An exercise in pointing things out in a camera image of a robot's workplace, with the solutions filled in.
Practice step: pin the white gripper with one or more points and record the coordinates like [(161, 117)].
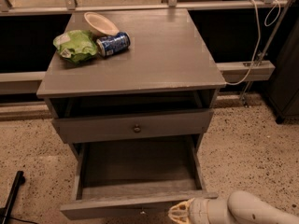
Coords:
[(198, 210)]

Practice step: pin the grey drawer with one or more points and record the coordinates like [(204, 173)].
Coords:
[(132, 177), (121, 127)]

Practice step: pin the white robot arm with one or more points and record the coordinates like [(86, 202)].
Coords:
[(241, 207)]

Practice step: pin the grey wooden drawer cabinet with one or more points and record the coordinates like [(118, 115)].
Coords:
[(130, 103)]

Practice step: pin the dark grey cabinet right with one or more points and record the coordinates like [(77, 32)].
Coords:
[(282, 89)]

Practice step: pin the black stand leg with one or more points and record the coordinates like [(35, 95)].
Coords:
[(5, 211)]

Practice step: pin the blue soda can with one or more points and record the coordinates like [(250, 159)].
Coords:
[(112, 44)]

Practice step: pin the green chip bag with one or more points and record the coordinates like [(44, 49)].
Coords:
[(75, 46)]

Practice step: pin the white bowl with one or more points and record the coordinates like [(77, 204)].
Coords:
[(99, 25)]

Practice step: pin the metal railing frame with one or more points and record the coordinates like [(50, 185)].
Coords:
[(137, 3)]

